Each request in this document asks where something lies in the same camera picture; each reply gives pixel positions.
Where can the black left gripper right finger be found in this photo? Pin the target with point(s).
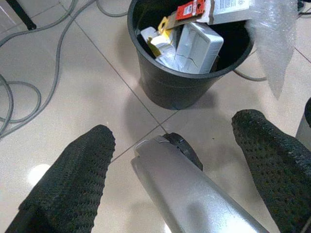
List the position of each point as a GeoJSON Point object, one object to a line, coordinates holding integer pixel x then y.
{"type": "Point", "coordinates": [279, 170]}

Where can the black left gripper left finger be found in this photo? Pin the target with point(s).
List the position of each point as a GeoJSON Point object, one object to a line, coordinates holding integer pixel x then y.
{"type": "Point", "coordinates": [73, 184]}

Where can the clear bubble wrap sheet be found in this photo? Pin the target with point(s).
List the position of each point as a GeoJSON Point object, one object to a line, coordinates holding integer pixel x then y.
{"type": "Point", "coordinates": [272, 36]}

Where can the black plastic rubbish bin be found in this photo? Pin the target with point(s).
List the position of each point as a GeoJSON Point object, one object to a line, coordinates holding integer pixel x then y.
{"type": "Point", "coordinates": [170, 87]}

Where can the silver robot left leg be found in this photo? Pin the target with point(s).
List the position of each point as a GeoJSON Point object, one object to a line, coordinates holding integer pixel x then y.
{"type": "Point", "coordinates": [184, 194]}

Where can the white moulded plastic tray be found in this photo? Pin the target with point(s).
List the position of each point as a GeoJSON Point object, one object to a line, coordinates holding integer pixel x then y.
{"type": "Point", "coordinates": [201, 51]}

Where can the grey printed cardboard box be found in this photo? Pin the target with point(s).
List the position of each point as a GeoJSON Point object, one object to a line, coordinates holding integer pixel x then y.
{"type": "Point", "coordinates": [228, 14]}

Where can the yellow white product packaging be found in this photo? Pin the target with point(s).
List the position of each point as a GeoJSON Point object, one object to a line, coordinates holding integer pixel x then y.
{"type": "Point", "coordinates": [165, 48]}

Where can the white plastic piece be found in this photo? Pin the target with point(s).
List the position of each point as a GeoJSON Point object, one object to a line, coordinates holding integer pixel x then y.
{"type": "Point", "coordinates": [148, 34]}

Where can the black metal table leg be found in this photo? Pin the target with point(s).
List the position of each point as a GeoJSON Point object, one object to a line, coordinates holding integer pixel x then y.
{"type": "Point", "coordinates": [22, 14]}

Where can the brown card red label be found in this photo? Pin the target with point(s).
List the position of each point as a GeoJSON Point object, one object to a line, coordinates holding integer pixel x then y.
{"type": "Point", "coordinates": [189, 9]}

